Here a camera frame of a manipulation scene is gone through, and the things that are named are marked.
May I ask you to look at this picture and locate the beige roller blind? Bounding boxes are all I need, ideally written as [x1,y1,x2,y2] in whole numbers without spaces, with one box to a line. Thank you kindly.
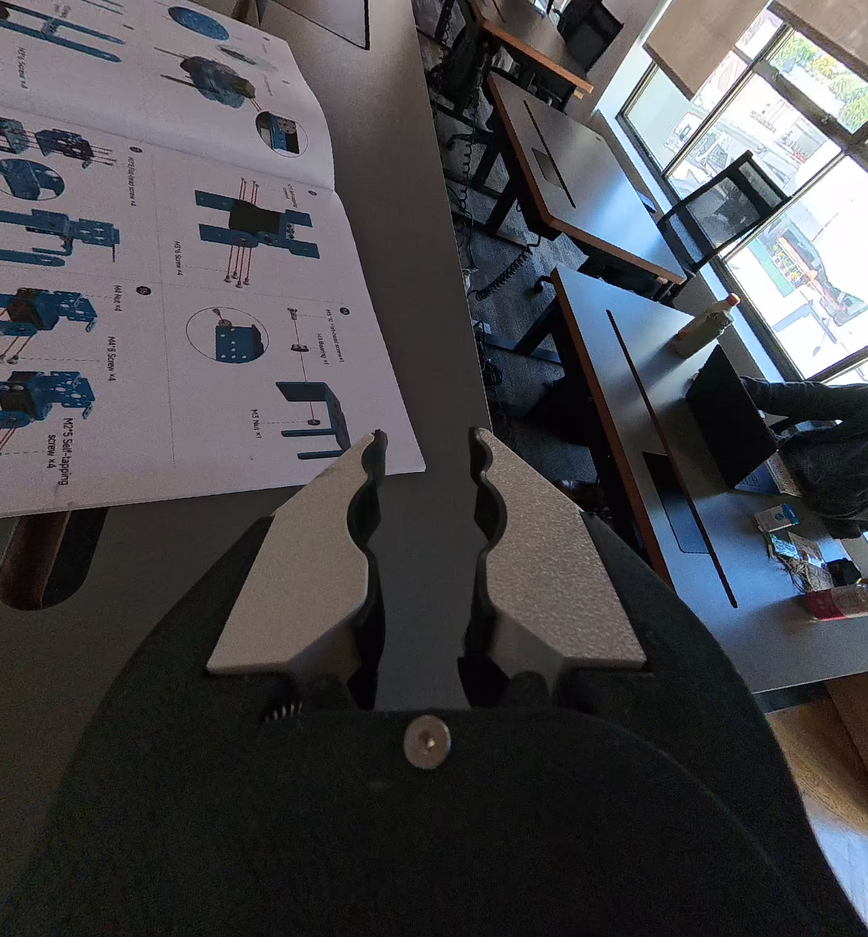
[642,0,775,101]
[770,0,868,103]

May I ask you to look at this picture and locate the black office chair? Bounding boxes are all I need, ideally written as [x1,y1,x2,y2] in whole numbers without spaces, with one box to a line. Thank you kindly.
[557,0,625,72]
[434,0,493,111]

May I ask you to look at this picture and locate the black mesh chair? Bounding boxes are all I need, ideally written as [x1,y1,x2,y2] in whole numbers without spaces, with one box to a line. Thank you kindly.
[657,150,789,273]

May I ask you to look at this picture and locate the pale bottle orange cap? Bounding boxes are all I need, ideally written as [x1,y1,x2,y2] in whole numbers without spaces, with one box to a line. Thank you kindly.
[674,293,741,358]

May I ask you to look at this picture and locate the black laptop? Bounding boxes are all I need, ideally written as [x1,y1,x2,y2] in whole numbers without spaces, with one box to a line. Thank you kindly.
[686,344,779,490]

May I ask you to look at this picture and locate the white assembly instruction booklet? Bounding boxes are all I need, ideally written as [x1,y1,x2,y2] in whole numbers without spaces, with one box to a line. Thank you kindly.
[0,0,426,522]

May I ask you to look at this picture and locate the short black coiled cable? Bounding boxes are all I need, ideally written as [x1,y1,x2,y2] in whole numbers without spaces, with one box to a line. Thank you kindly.
[475,245,539,303]

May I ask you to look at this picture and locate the colourful snack packets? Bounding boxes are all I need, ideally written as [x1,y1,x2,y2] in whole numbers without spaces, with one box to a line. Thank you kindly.
[767,533,833,592]

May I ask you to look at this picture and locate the red drink can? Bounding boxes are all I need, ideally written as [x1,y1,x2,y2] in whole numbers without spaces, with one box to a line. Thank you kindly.
[806,583,868,622]

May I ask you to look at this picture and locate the grey office desk wooden edge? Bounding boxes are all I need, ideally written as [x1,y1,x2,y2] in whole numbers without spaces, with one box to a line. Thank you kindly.
[470,73,687,305]
[514,265,868,693]
[474,0,594,98]

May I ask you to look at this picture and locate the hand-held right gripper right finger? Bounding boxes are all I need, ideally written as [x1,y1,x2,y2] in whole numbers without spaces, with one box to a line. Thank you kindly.
[465,426,648,696]

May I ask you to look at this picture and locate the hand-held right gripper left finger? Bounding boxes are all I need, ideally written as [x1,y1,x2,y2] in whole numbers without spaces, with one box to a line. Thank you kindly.
[205,429,389,696]

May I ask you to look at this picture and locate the large office window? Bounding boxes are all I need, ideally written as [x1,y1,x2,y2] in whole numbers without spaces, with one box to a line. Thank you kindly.
[617,0,868,385]

